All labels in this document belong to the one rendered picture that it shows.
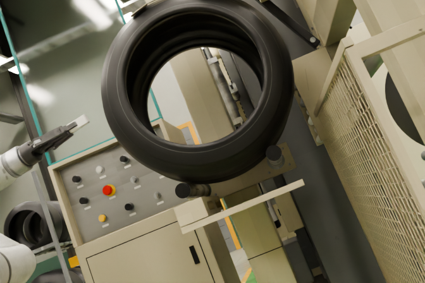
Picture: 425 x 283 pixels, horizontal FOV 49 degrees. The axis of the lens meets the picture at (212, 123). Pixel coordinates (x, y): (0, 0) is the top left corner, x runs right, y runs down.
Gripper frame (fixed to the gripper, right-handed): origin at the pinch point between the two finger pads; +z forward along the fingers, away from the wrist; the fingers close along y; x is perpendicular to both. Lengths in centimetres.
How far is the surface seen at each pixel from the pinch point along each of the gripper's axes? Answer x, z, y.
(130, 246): 39, -21, 51
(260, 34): 11, 63, -12
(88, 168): 0, -23, 56
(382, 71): -1, 196, 349
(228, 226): 54, -100, 924
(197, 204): 42.6, 22.1, -9.4
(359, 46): 37, 70, -58
